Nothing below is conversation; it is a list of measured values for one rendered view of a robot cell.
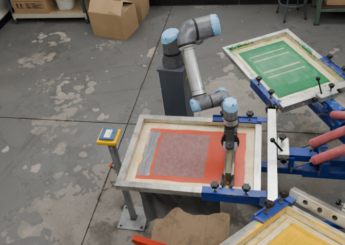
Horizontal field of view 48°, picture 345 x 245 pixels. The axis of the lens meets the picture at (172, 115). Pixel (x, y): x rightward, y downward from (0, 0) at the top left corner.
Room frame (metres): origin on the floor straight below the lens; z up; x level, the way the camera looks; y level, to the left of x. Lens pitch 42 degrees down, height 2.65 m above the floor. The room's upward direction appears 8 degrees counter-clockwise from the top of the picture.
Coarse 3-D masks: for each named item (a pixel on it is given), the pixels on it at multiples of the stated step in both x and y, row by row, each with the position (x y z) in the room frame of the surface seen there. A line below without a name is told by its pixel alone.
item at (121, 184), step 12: (144, 120) 1.86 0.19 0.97; (156, 120) 1.84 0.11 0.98; (168, 120) 1.82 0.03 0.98; (180, 120) 1.80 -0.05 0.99; (192, 120) 1.78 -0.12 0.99; (204, 120) 1.77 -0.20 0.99; (132, 144) 1.64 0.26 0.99; (132, 156) 1.57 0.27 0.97; (120, 180) 1.38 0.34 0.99; (156, 192) 1.28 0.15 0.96; (168, 192) 1.27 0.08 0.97; (180, 192) 1.25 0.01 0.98; (192, 192) 1.23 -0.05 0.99
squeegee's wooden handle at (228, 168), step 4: (228, 152) 1.41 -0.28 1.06; (232, 152) 1.41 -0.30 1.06; (228, 156) 1.38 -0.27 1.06; (232, 156) 1.39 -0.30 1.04; (228, 160) 1.35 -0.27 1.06; (232, 160) 1.39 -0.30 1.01; (228, 164) 1.32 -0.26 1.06; (228, 168) 1.30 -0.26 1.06; (228, 172) 1.27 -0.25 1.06; (228, 176) 1.27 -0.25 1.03; (228, 180) 1.27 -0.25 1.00
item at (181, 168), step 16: (160, 160) 1.51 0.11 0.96; (176, 160) 1.50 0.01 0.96; (192, 160) 1.48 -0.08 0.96; (208, 160) 1.46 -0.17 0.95; (224, 160) 1.45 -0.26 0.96; (240, 160) 1.43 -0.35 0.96; (144, 176) 1.41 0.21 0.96; (160, 176) 1.40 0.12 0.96; (176, 176) 1.38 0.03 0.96; (192, 176) 1.36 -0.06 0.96; (208, 176) 1.35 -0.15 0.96; (240, 176) 1.32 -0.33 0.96
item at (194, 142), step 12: (168, 132) 1.74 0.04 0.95; (180, 132) 1.73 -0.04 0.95; (192, 132) 1.71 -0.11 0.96; (204, 132) 1.70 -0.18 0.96; (216, 132) 1.68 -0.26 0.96; (168, 144) 1.63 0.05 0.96; (180, 144) 1.62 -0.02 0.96; (192, 144) 1.61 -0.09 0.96; (204, 144) 1.59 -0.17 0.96; (216, 144) 1.58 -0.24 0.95; (240, 144) 1.55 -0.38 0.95; (240, 156) 1.46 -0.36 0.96
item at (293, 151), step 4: (292, 148) 1.39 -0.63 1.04; (296, 148) 1.38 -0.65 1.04; (300, 148) 1.38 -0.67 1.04; (304, 148) 1.38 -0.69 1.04; (308, 148) 1.37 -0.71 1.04; (292, 152) 1.36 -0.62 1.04; (296, 152) 1.36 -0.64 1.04; (300, 152) 1.36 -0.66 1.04; (304, 152) 1.35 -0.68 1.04; (308, 152) 1.35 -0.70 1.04; (292, 156) 1.34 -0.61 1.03; (296, 156) 1.34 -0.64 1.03; (300, 156) 1.33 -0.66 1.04; (304, 156) 1.33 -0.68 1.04; (308, 156) 1.32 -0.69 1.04; (288, 160) 1.35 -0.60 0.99; (296, 160) 1.34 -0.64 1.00; (300, 160) 1.33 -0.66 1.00; (304, 160) 1.33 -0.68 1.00; (308, 160) 1.32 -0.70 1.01
